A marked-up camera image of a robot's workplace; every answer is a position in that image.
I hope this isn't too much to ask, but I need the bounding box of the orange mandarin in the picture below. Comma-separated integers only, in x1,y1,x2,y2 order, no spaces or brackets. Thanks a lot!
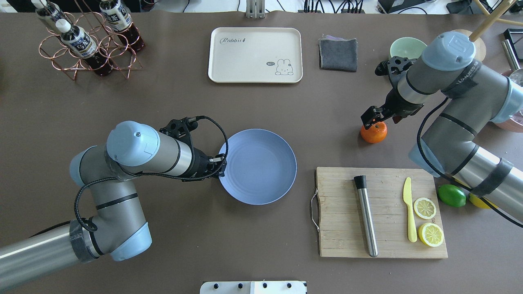
359,122,387,143

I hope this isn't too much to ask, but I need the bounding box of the steel ice scoop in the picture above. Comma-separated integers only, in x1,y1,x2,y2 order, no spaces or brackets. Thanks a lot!
502,39,523,87

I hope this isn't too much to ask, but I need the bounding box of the grey folded cloth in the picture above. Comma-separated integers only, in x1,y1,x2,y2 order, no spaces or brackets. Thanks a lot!
318,35,358,72

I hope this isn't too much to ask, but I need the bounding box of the lemon slice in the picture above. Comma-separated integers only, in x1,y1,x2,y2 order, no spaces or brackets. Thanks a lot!
413,197,437,220

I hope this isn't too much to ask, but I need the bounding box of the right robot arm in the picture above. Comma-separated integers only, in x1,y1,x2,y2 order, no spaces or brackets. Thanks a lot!
361,31,523,221

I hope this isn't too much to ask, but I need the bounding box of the wooden stand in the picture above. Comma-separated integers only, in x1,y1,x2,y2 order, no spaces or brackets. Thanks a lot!
453,0,522,61

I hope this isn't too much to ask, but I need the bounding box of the bamboo cutting board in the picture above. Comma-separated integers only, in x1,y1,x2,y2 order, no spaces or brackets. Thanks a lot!
315,167,448,259

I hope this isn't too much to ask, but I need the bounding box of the yellow plastic knife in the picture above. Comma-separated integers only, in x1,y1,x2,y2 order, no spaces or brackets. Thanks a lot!
403,177,417,243

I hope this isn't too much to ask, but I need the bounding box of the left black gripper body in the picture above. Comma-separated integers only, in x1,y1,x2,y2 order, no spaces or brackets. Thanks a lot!
182,148,215,181

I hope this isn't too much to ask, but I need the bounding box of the tea bottle lower middle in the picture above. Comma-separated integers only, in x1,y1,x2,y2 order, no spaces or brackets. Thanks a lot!
99,0,145,53

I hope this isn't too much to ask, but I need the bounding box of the blue plate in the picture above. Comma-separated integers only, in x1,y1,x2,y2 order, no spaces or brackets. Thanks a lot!
220,129,297,205

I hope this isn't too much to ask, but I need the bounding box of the steel muddler black tip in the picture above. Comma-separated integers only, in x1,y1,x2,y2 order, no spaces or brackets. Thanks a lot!
353,175,379,258

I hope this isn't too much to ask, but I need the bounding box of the tea bottle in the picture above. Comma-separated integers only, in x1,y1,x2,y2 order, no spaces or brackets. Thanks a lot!
56,19,113,76
99,0,145,53
31,0,68,34

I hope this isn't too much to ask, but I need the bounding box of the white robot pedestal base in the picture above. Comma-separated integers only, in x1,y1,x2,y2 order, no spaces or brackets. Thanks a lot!
200,281,308,294

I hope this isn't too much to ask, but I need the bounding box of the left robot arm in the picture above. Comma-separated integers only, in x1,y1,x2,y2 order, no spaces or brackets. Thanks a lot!
1,116,228,292

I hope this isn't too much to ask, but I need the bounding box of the cream rabbit tray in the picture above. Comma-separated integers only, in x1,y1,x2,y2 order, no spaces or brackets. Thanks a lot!
208,27,303,84

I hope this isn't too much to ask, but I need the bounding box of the lemon half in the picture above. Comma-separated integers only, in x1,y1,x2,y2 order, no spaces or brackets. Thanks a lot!
417,222,444,247

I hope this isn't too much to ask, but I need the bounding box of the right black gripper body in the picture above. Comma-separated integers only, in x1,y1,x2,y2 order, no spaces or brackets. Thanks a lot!
384,88,424,123

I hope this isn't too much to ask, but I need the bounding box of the tea bottle top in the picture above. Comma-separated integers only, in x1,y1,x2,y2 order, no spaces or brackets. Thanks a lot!
56,19,113,76

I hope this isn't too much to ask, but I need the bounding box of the pink bowl with ice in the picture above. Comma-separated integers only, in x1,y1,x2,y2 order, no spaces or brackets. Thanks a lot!
494,69,523,133

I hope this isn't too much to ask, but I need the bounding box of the yellow lemon far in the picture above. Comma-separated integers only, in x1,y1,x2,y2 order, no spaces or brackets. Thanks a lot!
468,193,491,209

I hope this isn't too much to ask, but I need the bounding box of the green lime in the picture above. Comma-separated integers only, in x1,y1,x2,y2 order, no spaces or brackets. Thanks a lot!
437,184,467,208

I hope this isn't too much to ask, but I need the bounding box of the tea bottle lower outer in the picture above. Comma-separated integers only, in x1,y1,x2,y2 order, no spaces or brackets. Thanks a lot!
31,0,68,34

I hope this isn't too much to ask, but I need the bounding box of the green bowl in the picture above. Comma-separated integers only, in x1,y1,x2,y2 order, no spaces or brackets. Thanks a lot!
389,37,427,59

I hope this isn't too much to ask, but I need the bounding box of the copper wire bottle rack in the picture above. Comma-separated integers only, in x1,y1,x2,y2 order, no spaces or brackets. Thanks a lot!
32,0,145,80

